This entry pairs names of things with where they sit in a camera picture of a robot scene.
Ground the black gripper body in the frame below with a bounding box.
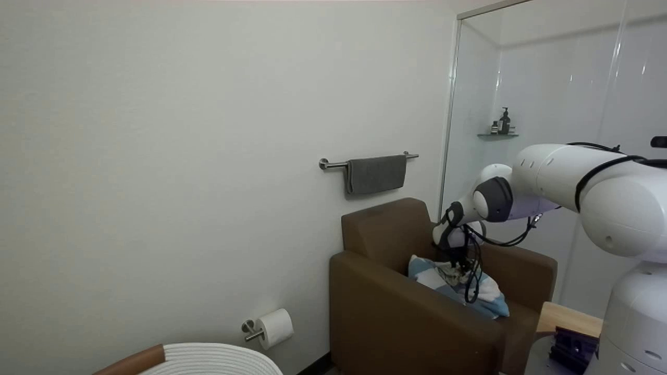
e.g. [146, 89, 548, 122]
[449, 241, 484, 279]

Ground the white green patterned towel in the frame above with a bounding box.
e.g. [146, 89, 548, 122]
[431, 257, 484, 291]

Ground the blue white striped towel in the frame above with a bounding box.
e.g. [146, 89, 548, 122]
[405, 251, 511, 323]

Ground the brown armchair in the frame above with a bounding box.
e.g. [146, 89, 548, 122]
[328, 195, 560, 375]

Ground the light wooden side table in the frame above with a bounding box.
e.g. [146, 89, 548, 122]
[535, 299, 604, 342]

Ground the grey hanging towel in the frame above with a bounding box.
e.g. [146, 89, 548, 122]
[343, 153, 408, 201]

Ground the glass shower shelf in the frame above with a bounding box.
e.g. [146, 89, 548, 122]
[476, 129, 521, 143]

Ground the purple bag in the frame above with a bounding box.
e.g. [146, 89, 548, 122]
[548, 326, 600, 375]

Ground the dark bottle on shelf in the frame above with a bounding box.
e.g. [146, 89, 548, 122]
[489, 104, 516, 138]

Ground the chrome towel bar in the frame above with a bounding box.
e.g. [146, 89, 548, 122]
[318, 150, 421, 173]

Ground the white toilet paper roll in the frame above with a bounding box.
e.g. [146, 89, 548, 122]
[256, 305, 296, 349]

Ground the chrome toilet paper holder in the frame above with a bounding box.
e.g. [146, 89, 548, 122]
[240, 316, 270, 345]

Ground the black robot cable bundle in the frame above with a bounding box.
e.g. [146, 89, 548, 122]
[437, 200, 552, 307]

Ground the glass shower enclosure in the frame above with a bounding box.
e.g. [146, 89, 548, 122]
[437, 0, 667, 321]

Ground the white rope laundry hamper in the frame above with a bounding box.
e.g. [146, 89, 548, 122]
[92, 339, 287, 375]

